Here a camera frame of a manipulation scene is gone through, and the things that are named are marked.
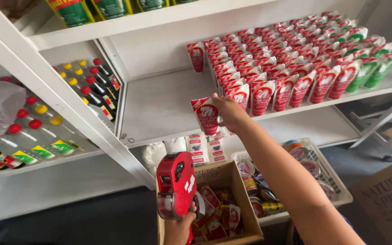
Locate rows of green standing pouches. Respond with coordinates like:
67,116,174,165
320,19,392,93

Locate group of yellow-capped vinegar bottles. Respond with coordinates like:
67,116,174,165
34,59,115,137

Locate open brown cardboard box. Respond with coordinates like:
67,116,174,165
155,160,265,245

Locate group of dark sauce bottles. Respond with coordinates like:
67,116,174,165
80,58,122,122

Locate person's right hand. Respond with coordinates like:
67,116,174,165
212,93,252,134

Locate white sugar packet red label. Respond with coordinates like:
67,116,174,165
207,133,228,163
185,134,210,165

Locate red sauce pouch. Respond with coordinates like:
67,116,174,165
191,97,221,136

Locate clear bag of white sugar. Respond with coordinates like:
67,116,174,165
165,137,187,154
141,141,167,171

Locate rows of red standing pouches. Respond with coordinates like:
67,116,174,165
186,10,363,117

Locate heap of tin cans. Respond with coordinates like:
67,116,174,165
235,140,338,218

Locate red price label gun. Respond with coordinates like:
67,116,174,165
156,151,198,245

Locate group of red-capped clear bottles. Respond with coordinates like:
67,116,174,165
0,76,98,177

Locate white wooden shelf unit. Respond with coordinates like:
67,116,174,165
0,0,392,225

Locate person's left hand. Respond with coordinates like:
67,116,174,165
163,201,197,245

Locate heap of red sauce sachets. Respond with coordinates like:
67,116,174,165
191,185,244,243

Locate printed brown carton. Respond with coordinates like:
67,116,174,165
349,157,392,245

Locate white folding frame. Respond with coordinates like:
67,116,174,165
349,89,392,162

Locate white plastic basket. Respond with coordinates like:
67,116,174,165
232,137,354,227

